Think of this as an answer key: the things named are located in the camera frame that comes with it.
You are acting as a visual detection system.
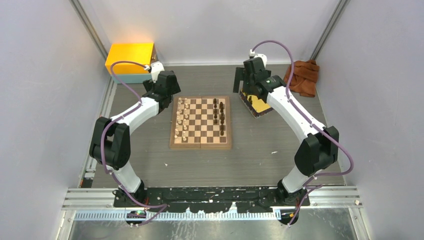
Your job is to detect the yellow tin tray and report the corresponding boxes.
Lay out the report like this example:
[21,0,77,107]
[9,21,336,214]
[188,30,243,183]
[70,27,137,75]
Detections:
[238,90,274,119]

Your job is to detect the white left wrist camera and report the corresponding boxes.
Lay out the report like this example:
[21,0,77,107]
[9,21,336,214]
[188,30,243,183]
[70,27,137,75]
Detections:
[150,61,165,83]

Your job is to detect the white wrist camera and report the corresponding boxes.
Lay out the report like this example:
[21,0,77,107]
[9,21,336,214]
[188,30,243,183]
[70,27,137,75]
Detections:
[249,49,268,67]
[150,61,165,83]

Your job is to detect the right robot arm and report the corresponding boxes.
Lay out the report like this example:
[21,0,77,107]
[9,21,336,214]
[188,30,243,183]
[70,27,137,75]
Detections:
[233,55,339,206]

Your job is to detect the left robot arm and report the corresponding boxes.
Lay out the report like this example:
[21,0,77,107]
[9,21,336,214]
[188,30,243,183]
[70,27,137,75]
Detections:
[89,70,181,207]

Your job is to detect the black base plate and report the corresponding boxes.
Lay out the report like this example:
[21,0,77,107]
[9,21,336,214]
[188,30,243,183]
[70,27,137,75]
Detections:
[113,185,309,214]

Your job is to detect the brown cloth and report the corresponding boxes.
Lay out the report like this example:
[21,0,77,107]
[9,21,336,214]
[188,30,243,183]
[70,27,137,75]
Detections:
[289,59,320,98]

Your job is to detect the wooden chess board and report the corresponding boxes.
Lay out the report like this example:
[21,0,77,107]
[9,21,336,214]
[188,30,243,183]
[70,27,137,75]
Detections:
[169,95,233,150]

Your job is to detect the teal drawer box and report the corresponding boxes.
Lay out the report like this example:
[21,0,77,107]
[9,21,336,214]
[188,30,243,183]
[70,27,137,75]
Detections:
[110,73,152,84]

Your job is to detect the yellow drawer box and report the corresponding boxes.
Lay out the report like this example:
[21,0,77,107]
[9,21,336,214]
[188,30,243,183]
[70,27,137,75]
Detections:
[104,42,158,75]

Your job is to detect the aluminium frame rail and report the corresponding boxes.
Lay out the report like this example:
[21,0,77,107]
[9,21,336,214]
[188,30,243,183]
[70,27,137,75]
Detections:
[62,185,363,225]

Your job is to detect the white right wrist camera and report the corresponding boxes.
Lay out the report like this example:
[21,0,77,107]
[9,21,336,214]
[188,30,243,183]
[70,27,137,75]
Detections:
[249,49,268,67]

